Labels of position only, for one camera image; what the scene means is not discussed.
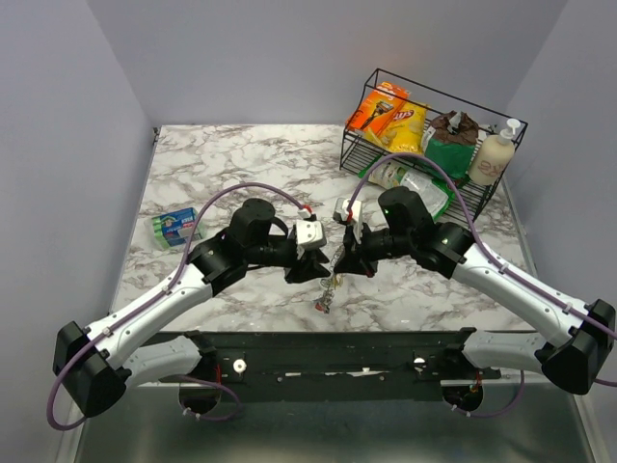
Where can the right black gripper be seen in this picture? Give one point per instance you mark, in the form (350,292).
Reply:
(355,258)

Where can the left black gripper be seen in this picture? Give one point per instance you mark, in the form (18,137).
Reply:
(310,269)

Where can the metal keyring holder with rings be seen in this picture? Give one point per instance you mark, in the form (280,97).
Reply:
(324,301)

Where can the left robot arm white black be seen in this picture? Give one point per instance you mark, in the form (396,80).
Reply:
(96,364)

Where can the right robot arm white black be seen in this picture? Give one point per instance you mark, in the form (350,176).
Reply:
(571,338)

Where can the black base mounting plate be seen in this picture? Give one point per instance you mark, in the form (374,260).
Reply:
(330,366)

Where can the green sponge pack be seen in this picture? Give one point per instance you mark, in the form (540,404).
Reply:
(173,229)

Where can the yellow chips bag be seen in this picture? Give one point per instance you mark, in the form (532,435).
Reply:
(403,132)

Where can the dark green bag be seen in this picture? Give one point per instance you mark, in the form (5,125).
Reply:
(453,159)

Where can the orange razor package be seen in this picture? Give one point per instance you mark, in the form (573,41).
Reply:
(377,108)

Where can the brown crumpled bag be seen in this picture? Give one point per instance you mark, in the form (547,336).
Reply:
(455,127)

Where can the cream lotion pump bottle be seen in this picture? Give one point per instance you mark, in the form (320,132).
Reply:
(494,154)

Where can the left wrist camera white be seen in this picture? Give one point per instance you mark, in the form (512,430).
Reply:
(310,235)

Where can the black wire basket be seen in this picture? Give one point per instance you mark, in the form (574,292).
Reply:
(431,133)

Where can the aluminium frame rail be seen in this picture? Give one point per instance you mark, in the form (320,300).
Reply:
(148,426)

